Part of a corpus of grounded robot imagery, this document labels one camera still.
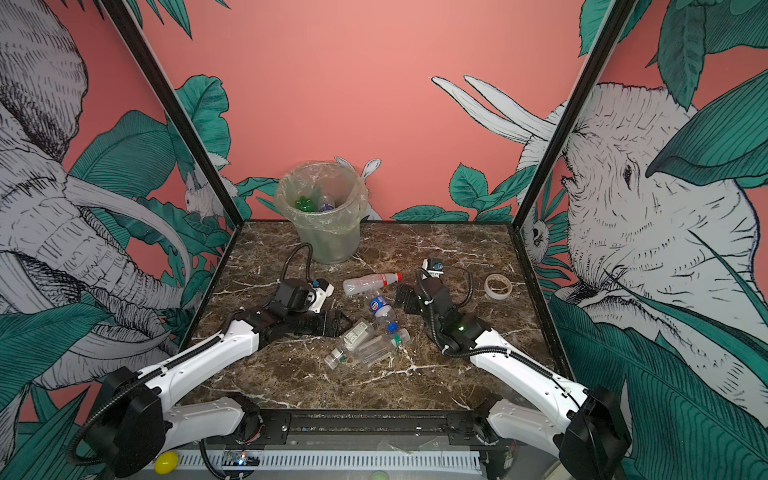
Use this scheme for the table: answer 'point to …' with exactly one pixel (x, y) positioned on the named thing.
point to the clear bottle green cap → (380, 346)
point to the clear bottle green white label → (350, 339)
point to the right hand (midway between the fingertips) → (406, 283)
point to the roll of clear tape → (494, 295)
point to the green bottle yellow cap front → (304, 204)
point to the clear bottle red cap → (365, 282)
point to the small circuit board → (240, 458)
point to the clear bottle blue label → (326, 202)
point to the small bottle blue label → (383, 308)
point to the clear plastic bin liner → (314, 179)
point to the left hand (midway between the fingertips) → (342, 320)
